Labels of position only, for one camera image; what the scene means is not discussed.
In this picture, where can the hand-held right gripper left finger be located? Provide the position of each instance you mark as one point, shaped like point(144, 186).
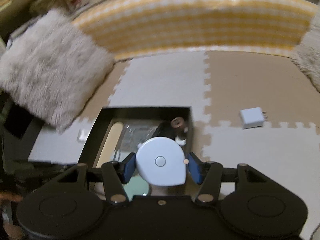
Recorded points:
point(128, 167)

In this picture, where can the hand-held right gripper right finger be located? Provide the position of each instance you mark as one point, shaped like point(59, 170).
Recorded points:
point(196, 168)

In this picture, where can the white tape measure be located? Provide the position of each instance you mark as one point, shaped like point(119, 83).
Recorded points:
point(160, 161)

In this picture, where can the beige strip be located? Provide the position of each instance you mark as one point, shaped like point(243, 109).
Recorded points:
point(113, 132)

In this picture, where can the black oval case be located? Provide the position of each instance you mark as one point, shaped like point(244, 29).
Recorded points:
point(165, 130)

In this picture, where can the black cardboard box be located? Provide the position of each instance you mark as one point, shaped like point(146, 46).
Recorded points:
point(147, 111)

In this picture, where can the small white plastic piece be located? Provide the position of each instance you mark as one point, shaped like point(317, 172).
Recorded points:
point(181, 142)
point(82, 135)

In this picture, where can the clear plastic screw case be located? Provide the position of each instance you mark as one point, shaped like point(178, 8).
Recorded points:
point(135, 135)

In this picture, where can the large white fluffy cushion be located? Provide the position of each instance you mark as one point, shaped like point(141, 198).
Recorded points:
point(50, 67)

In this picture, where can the white charger adapter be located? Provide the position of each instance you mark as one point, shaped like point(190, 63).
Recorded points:
point(251, 118)

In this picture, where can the foam puzzle floor mat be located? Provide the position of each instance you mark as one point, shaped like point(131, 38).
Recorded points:
point(162, 80)

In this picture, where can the yellow checked padded bumper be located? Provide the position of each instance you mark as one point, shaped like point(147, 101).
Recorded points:
point(187, 22)

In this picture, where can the small white fluffy cushion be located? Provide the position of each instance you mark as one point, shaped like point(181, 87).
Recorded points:
point(310, 55)

